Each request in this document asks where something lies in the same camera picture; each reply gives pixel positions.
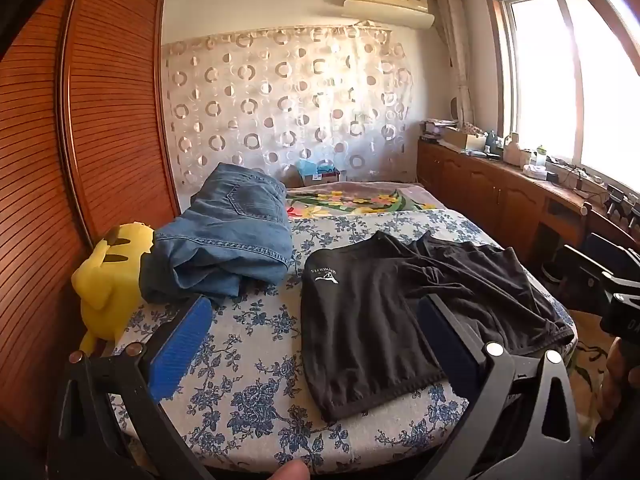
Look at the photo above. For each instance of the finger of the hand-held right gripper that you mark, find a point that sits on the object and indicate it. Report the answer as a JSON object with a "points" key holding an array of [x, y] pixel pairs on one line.
{"points": [[607, 250], [587, 265]]}

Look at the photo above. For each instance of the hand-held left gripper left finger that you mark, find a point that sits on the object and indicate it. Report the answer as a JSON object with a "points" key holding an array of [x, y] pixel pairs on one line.
{"points": [[180, 345]]}

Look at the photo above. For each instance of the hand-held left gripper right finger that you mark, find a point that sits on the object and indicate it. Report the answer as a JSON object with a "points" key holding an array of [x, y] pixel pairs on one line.
{"points": [[445, 347]]}

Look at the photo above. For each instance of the black pants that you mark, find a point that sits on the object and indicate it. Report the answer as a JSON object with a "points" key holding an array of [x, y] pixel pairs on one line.
{"points": [[380, 320]]}

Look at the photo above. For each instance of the person's left hand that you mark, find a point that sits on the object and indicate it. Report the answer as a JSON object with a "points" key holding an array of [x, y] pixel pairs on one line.
{"points": [[294, 471]]}

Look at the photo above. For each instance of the wooden chair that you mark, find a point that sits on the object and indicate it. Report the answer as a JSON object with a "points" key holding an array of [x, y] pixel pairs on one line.
{"points": [[607, 220]]}

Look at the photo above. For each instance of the patterned floor rug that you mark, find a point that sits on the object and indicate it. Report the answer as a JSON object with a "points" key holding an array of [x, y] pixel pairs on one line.
{"points": [[587, 355]]}

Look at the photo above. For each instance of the bed with blue floral sheet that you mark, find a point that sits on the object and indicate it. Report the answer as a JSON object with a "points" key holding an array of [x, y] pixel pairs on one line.
{"points": [[260, 375]]}

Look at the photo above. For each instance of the yellow plush toy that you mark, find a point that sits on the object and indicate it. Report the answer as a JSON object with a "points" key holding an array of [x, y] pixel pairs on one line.
{"points": [[107, 285]]}

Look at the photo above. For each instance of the green capped bottle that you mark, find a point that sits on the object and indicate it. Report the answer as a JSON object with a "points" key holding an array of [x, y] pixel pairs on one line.
{"points": [[540, 156]]}

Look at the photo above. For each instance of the long wooden cabinet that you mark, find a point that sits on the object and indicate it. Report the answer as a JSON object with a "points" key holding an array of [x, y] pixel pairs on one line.
{"points": [[495, 195]]}

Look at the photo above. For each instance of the blue jeans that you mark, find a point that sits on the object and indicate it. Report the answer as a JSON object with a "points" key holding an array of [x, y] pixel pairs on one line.
{"points": [[235, 230]]}

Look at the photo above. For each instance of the white plastic jug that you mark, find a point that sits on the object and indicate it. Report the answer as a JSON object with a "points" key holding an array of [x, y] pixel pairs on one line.
{"points": [[512, 150]]}

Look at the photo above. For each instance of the dark bottle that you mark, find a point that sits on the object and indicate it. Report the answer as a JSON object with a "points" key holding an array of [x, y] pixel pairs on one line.
{"points": [[492, 141]]}

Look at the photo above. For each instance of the open cardboard box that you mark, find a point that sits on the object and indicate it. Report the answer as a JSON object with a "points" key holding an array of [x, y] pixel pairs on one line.
{"points": [[465, 139]]}

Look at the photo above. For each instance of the window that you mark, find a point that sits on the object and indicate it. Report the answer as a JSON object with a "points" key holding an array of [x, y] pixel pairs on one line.
{"points": [[565, 70]]}

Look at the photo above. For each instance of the pile of papers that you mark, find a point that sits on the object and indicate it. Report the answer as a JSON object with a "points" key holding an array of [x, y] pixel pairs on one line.
{"points": [[439, 127]]}

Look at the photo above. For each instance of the wooden slatted wardrobe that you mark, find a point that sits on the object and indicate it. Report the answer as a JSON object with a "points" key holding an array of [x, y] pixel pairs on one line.
{"points": [[75, 160]]}

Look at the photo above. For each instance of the cardboard box with blue cloth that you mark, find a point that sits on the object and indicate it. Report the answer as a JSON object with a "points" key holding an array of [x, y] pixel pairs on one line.
{"points": [[320, 172]]}

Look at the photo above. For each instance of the beige window curtain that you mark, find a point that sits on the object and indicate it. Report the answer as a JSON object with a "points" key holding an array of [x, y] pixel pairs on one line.
{"points": [[457, 45]]}

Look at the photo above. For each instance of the circle patterned curtain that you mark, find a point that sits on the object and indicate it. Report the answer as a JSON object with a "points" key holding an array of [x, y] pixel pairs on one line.
{"points": [[290, 105]]}

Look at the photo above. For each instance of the white air conditioner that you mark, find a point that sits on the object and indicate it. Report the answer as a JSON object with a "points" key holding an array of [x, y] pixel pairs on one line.
{"points": [[387, 2]]}

